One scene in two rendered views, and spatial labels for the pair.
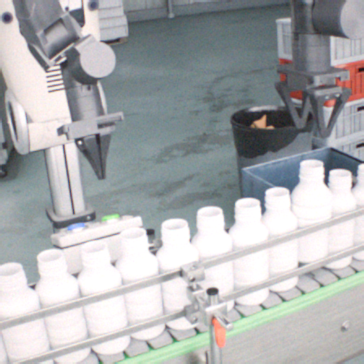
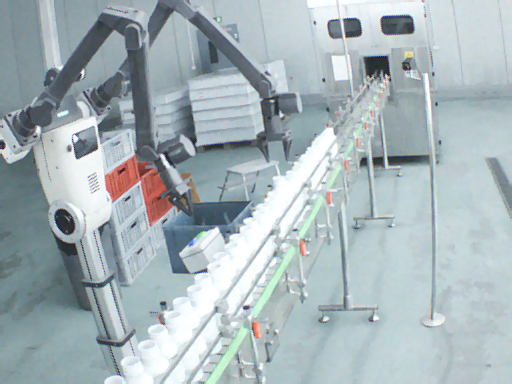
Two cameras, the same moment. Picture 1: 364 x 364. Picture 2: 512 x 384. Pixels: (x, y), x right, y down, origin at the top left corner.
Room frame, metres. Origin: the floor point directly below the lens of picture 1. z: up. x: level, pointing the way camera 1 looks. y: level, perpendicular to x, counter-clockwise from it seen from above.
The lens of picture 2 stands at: (-0.28, 1.08, 1.66)
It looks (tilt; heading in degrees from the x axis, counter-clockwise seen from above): 16 degrees down; 314
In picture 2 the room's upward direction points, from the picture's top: 9 degrees counter-clockwise
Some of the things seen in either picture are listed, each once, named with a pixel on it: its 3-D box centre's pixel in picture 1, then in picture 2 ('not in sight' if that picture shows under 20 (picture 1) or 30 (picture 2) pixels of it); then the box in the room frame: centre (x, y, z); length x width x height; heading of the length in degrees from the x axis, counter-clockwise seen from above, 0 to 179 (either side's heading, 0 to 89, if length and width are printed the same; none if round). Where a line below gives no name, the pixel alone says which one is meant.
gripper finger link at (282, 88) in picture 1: (305, 100); (270, 148); (0.86, -0.20, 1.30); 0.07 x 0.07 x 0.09; 24
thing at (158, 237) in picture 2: not in sight; (147, 227); (3.70, -1.56, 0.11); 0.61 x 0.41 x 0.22; 117
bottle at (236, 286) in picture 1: (249, 252); (273, 224); (0.80, -0.09, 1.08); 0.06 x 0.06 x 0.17
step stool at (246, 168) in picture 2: not in sight; (248, 183); (3.43, -2.70, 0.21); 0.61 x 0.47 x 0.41; 167
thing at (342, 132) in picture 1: (338, 110); (108, 207); (3.32, -0.97, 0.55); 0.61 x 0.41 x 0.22; 121
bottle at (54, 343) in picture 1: (61, 307); (241, 265); (0.68, 0.18, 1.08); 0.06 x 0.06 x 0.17
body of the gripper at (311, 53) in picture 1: (311, 55); (272, 126); (0.84, -0.20, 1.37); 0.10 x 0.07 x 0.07; 24
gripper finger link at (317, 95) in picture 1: (319, 105); (281, 147); (0.82, -0.21, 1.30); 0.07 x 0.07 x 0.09; 24
